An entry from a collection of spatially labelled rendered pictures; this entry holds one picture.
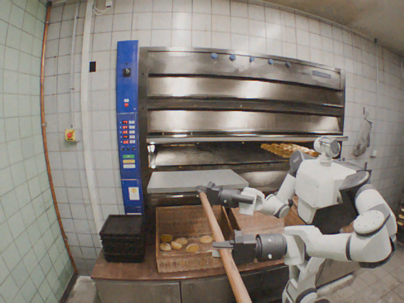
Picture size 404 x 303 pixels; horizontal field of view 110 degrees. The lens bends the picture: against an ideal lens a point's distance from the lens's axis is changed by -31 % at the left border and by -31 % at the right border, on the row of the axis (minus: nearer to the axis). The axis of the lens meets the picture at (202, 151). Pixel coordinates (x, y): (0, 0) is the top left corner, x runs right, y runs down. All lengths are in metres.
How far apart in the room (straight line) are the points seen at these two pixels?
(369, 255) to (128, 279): 1.31
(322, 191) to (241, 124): 0.98
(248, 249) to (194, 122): 1.13
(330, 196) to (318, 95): 1.33
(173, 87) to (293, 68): 1.05
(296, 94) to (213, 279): 1.60
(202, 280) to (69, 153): 1.38
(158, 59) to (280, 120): 1.11
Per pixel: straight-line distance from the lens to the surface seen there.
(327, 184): 0.83
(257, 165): 1.75
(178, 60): 1.60
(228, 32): 1.72
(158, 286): 1.50
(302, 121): 1.92
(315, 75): 2.05
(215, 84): 1.59
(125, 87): 1.55
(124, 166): 1.60
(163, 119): 1.54
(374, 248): 0.55
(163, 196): 1.65
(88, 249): 2.14
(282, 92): 1.79
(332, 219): 0.94
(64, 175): 1.85
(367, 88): 2.62
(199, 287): 1.53
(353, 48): 2.51
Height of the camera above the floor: 1.61
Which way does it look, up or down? 12 degrees down
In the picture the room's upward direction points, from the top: 1 degrees clockwise
